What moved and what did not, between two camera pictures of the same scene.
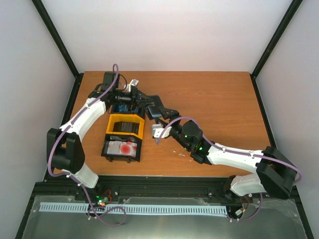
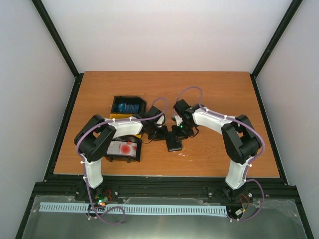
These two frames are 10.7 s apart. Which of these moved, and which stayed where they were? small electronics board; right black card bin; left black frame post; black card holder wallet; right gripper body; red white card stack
Moved: right gripper body; black card holder wallet
Stayed: red white card stack; small electronics board; left black frame post; right black card bin
